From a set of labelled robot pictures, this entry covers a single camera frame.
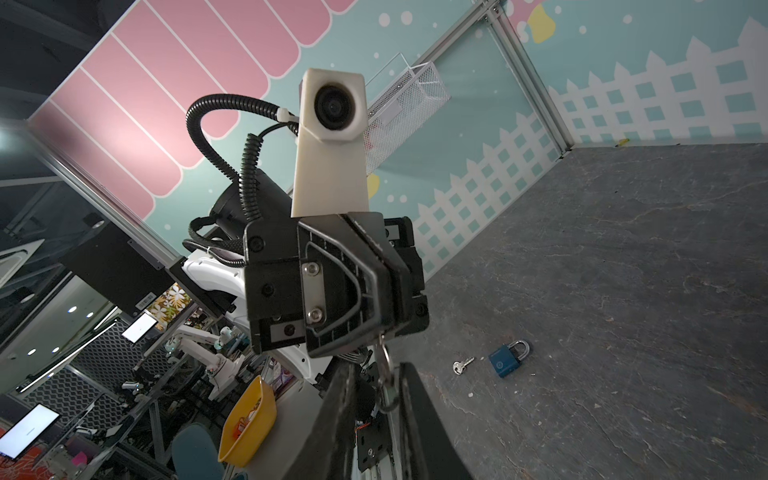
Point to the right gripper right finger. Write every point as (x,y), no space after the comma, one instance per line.
(426,450)

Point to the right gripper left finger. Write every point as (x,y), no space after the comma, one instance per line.
(327,453)

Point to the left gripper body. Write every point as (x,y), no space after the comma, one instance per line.
(333,282)

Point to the blue padlock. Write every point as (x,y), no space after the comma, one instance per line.
(509,357)

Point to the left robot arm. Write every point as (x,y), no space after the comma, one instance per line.
(216,242)

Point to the yellow plastic bin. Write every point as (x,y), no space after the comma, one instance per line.
(248,424)

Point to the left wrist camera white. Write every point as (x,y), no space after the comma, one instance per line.
(330,173)

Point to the white mesh wall basket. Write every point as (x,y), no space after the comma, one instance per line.
(405,96)

